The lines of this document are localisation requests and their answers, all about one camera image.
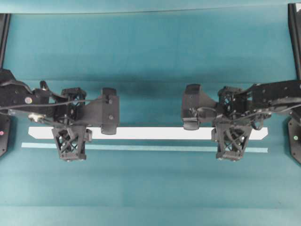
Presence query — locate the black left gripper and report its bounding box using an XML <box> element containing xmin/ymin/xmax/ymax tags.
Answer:
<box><xmin>61</xmin><ymin>88</ymin><xmax>120</xmax><ymax>135</ymax></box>

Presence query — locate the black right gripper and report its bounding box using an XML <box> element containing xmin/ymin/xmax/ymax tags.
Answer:
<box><xmin>181</xmin><ymin>84</ymin><xmax>242</xmax><ymax>130</ymax></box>

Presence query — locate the long white wooden board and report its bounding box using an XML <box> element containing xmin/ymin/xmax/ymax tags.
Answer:
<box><xmin>28</xmin><ymin>127</ymin><xmax>268</xmax><ymax>140</ymax></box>

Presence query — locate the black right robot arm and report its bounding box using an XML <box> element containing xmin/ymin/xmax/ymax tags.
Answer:
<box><xmin>181</xmin><ymin>80</ymin><xmax>301</xmax><ymax>130</ymax></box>

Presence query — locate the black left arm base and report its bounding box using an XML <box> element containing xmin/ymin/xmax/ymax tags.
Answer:
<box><xmin>0</xmin><ymin>114</ymin><xmax>11</xmax><ymax>157</ymax></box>

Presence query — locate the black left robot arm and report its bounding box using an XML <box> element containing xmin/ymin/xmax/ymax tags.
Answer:
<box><xmin>0</xmin><ymin>69</ymin><xmax>120</xmax><ymax>135</ymax></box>

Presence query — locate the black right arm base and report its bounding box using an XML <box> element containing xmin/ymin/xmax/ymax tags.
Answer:
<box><xmin>287</xmin><ymin>117</ymin><xmax>301</xmax><ymax>164</ymax></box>

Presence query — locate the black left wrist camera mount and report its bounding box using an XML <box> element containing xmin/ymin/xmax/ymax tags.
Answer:
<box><xmin>52</xmin><ymin>126</ymin><xmax>92</xmax><ymax>162</ymax></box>

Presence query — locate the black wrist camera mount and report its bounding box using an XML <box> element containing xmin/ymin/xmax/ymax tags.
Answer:
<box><xmin>52</xmin><ymin>126</ymin><xmax>92</xmax><ymax>162</ymax></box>
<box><xmin>212</xmin><ymin>123</ymin><xmax>252</xmax><ymax>161</ymax></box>

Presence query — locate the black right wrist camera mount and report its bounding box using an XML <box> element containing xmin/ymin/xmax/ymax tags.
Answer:
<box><xmin>212</xmin><ymin>123</ymin><xmax>252</xmax><ymax>161</ymax></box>

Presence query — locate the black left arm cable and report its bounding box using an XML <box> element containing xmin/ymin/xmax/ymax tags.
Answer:
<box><xmin>0</xmin><ymin>98</ymin><xmax>111</xmax><ymax>111</ymax></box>

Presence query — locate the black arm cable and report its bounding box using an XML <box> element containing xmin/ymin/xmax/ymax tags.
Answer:
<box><xmin>190</xmin><ymin>97</ymin><xmax>299</xmax><ymax>130</ymax></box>
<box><xmin>0</xmin><ymin>98</ymin><xmax>111</xmax><ymax>111</ymax></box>

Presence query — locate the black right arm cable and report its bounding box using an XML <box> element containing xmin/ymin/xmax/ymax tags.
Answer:
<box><xmin>190</xmin><ymin>97</ymin><xmax>299</xmax><ymax>130</ymax></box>

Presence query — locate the black right frame post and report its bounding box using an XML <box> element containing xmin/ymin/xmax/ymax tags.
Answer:
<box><xmin>288</xmin><ymin>3</ymin><xmax>301</xmax><ymax>80</ymax></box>

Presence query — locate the black frame post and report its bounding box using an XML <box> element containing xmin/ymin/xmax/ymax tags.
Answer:
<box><xmin>0</xmin><ymin>13</ymin><xmax>11</xmax><ymax>68</ymax></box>
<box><xmin>288</xmin><ymin>3</ymin><xmax>301</xmax><ymax>80</ymax></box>

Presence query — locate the black left frame post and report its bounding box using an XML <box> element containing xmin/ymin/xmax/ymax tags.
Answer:
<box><xmin>0</xmin><ymin>13</ymin><xmax>11</xmax><ymax>68</ymax></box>

